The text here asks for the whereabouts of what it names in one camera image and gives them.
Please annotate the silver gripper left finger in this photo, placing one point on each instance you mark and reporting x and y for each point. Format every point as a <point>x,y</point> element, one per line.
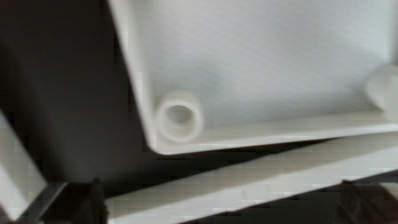
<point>71,204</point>

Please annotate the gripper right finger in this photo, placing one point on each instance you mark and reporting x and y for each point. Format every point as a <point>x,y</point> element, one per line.
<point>369,203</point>

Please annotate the white desk top tray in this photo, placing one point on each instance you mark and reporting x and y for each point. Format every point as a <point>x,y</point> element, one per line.
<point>250,68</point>

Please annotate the white desk leg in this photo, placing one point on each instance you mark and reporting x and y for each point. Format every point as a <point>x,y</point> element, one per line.
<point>383,91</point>

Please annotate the white left fence block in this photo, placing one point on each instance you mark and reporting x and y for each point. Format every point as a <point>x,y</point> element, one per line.
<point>23,181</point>

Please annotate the white front fence bar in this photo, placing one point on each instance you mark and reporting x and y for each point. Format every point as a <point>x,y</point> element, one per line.
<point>259,181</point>

